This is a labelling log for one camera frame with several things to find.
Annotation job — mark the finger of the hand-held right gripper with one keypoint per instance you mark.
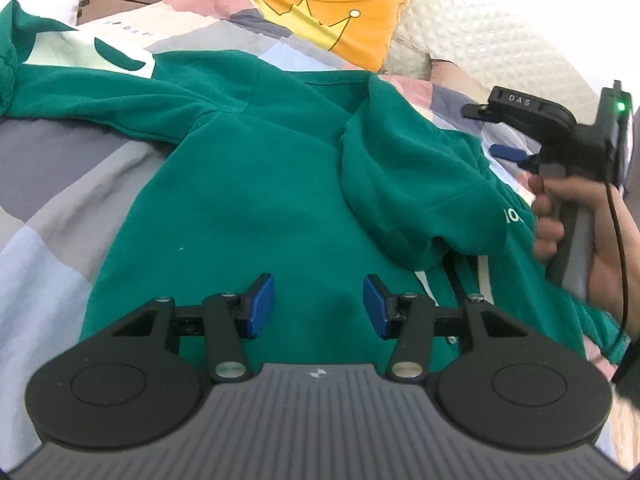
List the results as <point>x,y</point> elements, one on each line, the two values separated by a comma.
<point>515,102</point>
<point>507,152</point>

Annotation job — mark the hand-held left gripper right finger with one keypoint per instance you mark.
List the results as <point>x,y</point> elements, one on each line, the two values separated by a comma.
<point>376,305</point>

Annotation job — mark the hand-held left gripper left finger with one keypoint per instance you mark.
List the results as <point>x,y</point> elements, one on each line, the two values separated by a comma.
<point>260,305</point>

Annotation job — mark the green hoodie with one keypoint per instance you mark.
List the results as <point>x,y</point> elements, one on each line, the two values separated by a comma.
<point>280,170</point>

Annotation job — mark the person's right forearm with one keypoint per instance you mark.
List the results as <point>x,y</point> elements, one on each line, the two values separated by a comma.
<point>606,320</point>

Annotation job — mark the person's right hand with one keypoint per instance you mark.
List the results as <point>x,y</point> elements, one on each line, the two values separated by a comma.
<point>580,195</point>

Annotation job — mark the cream quilted headboard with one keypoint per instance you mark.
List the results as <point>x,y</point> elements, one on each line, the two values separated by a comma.
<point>475,35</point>

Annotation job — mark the cream pillow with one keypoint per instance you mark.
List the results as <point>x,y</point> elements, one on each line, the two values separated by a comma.
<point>405,57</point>

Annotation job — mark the orange crown pillow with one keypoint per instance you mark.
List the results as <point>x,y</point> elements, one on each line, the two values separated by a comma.
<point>350,15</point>

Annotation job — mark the patchwork blanket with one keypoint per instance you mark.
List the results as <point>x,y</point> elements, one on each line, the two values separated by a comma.
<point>60,185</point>

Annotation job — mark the cardboard box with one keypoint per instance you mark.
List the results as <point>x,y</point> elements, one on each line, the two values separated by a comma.
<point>110,5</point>

